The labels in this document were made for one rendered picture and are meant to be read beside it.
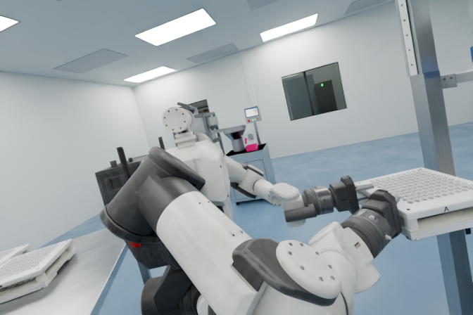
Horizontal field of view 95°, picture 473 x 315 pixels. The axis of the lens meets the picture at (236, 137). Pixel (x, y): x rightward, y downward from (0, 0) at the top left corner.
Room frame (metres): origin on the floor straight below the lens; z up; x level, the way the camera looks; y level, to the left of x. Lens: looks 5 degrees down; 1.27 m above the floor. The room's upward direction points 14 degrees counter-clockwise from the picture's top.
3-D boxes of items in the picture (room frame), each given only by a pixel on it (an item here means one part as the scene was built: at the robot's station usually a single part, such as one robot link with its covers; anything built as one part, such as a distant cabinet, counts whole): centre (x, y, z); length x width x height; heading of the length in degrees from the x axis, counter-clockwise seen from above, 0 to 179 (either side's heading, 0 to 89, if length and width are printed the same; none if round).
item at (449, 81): (0.73, -0.74, 1.22); 0.05 x 0.01 x 0.04; 0
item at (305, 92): (5.42, -2.11, 1.43); 1.38 x 0.01 x 1.16; 75
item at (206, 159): (0.62, 0.20, 1.09); 0.34 x 0.30 x 0.36; 179
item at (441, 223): (0.61, -0.48, 0.89); 0.24 x 0.24 x 0.02; 89
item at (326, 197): (0.69, -0.27, 0.94); 0.12 x 0.10 x 0.13; 81
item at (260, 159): (3.31, -0.09, 0.38); 0.63 x 0.57 x 0.76; 75
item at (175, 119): (0.61, 0.14, 1.29); 0.10 x 0.07 x 0.09; 179
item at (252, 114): (3.40, -0.33, 1.07); 0.23 x 0.10 x 0.62; 75
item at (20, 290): (0.85, 0.96, 0.84); 0.24 x 0.24 x 0.02; 14
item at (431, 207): (0.61, -0.48, 0.94); 0.25 x 0.24 x 0.02; 179
